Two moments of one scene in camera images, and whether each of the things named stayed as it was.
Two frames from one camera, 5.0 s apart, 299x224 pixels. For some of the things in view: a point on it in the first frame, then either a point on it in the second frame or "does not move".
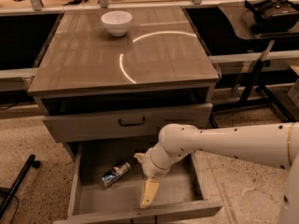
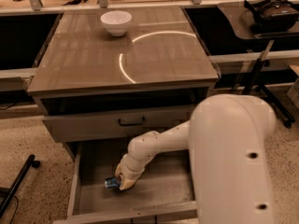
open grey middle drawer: x=179 y=191 does not move
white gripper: x=151 y=168 to x=127 y=169
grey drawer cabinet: x=106 y=80 does not move
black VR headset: x=272 y=15 does not move
